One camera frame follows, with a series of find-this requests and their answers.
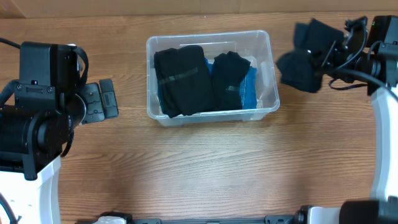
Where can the blue denim jeans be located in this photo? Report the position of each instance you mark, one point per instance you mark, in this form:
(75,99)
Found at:
(247,88)

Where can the sparkly blue garment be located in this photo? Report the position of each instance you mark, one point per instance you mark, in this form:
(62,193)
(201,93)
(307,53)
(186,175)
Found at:
(160,99)

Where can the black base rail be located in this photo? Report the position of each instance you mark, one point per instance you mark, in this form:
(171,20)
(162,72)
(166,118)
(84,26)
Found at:
(118,217)

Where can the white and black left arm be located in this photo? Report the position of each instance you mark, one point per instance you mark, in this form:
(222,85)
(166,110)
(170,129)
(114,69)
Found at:
(39,114)

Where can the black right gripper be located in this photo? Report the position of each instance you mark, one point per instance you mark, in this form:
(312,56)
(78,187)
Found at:
(333,53)

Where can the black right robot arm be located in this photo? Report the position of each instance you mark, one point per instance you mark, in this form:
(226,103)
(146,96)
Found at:
(381,49)

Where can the clear plastic storage bin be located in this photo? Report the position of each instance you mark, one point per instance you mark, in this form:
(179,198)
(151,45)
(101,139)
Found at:
(253,45)

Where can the small black garment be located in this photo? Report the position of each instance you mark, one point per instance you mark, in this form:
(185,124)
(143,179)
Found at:
(298,66)

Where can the large black garment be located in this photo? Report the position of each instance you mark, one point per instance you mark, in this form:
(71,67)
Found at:
(185,80)

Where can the medium black garment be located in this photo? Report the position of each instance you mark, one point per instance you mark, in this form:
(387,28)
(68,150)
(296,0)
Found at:
(228,71)

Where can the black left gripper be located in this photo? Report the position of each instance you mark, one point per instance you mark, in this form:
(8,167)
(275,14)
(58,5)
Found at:
(92,103)

